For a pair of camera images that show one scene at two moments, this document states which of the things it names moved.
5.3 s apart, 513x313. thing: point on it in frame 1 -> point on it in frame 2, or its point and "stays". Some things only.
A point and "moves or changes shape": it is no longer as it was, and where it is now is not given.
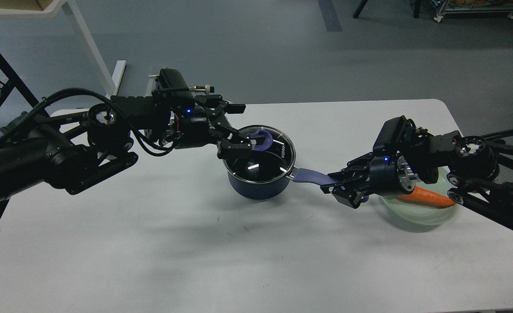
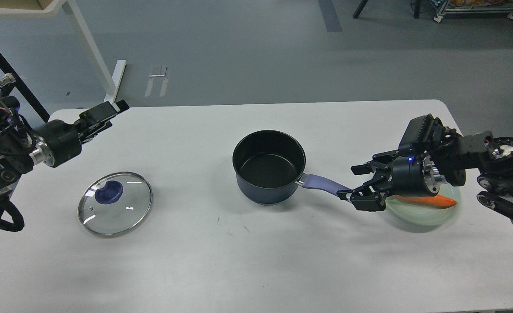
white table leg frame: (72, 11) stays
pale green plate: (413, 214) stays
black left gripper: (193, 126) -> (59, 141)
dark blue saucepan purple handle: (312, 174) moves or changes shape
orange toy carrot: (420, 195) stays
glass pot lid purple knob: (265, 134) -> (111, 191)
